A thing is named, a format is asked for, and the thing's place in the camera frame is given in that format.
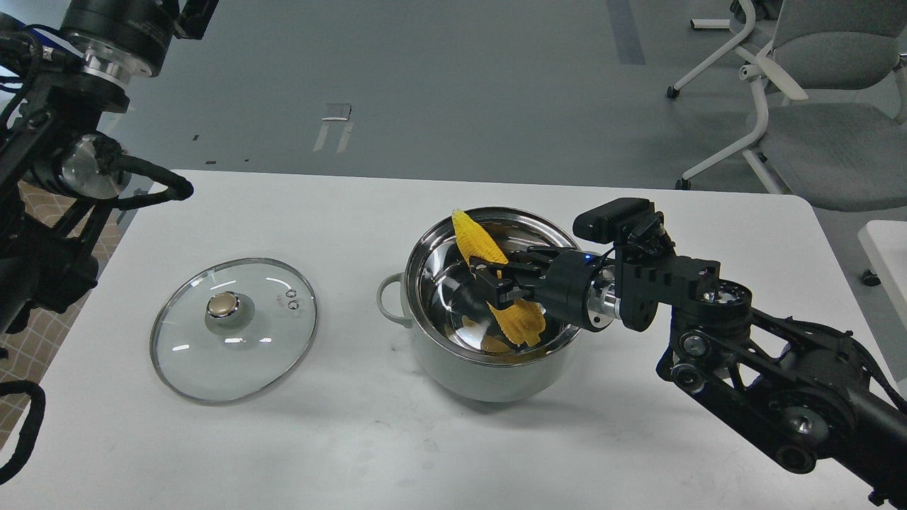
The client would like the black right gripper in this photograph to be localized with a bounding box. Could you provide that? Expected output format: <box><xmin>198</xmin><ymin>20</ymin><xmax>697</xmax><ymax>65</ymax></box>
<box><xmin>471</xmin><ymin>246</ymin><xmax>616</xmax><ymax>332</ymax></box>

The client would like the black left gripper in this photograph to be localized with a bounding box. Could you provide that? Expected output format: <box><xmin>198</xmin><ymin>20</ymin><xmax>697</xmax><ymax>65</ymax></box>
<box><xmin>60</xmin><ymin>0</ymin><xmax>218</xmax><ymax>77</ymax></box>

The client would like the yellow corn cob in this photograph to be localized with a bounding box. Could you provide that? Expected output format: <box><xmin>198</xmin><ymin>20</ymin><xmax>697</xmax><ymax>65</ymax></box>
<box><xmin>451</xmin><ymin>210</ymin><xmax>546</xmax><ymax>352</ymax></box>

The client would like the glass pot lid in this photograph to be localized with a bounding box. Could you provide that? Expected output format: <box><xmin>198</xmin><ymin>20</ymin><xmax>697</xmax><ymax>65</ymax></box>
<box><xmin>149</xmin><ymin>257</ymin><xmax>320</xmax><ymax>404</ymax></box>

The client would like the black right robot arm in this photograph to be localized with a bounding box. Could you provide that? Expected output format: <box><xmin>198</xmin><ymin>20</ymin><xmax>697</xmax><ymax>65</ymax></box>
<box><xmin>467</xmin><ymin>201</ymin><xmax>905</xmax><ymax>509</ymax></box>

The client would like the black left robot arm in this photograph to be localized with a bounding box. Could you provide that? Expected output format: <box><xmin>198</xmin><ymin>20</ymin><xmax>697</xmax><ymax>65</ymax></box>
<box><xmin>1</xmin><ymin>1</ymin><xmax>217</xmax><ymax>334</ymax></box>

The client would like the grey steel cooking pot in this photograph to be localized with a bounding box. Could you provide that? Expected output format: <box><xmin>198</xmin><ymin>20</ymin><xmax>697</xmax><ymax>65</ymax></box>
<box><xmin>376</xmin><ymin>217</ymin><xmax>580</xmax><ymax>402</ymax></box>

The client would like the grey office chair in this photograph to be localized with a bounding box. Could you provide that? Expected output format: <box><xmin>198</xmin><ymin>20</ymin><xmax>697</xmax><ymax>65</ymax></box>
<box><xmin>676</xmin><ymin>1</ymin><xmax>906</xmax><ymax>213</ymax></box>

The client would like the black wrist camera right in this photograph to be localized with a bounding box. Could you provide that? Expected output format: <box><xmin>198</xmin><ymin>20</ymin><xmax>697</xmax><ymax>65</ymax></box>
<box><xmin>571</xmin><ymin>198</ymin><xmax>655</xmax><ymax>244</ymax></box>

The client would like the black cable left bottom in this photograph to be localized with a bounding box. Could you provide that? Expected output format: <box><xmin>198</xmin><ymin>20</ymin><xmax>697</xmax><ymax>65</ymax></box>
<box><xmin>0</xmin><ymin>380</ymin><xmax>47</xmax><ymax>485</ymax></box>

